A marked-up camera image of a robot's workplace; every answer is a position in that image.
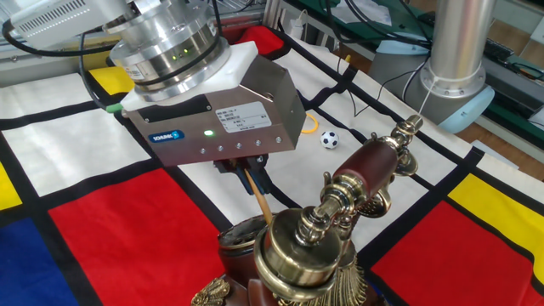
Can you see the antique brown brass phone base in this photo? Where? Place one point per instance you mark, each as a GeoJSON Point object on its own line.
{"type": "Point", "coordinates": [238, 268]}

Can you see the brown brass phone handset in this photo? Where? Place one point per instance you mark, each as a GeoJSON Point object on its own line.
{"type": "Point", "coordinates": [367, 163]}

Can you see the white gripper adapter plate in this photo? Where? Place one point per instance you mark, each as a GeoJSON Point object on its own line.
{"type": "Point", "coordinates": [212, 78]}

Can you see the colour block patterned tablecloth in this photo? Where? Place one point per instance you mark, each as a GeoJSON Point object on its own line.
{"type": "Point", "coordinates": [127, 238]}

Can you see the silver force torque sensor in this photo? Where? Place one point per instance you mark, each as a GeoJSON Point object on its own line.
{"type": "Point", "coordinates": [170, 47]}

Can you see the thin wooden stick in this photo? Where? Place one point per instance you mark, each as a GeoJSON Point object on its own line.
{"type": "Point", "coordinates": [263, 208]}

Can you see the white plastic sheet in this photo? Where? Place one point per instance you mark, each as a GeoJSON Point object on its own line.
{"type": "Point", "coordinates": [365, 13]}

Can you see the small toy soccer ball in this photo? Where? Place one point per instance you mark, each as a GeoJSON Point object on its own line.
{"type": "Point", "coordinates": [330, 139]}

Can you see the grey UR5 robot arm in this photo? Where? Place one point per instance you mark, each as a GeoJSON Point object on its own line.
{"type": "Point", "coordinates": [459, 42]}

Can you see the silver Schunk gripper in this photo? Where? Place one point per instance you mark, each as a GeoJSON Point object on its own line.
{"type": "Point", "coordinates": [238, 140]}

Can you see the white vented wrist housing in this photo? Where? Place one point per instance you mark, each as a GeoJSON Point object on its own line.
{"type": "Point", "coordinates": [59, 19]}

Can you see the aluminium frame post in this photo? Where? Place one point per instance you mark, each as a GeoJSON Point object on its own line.
{"type": "Point", "coordinates": [272, 13]}

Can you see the white power plug adapter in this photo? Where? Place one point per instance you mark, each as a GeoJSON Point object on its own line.
{"type": "Point", "coordinates": [297, 27]}

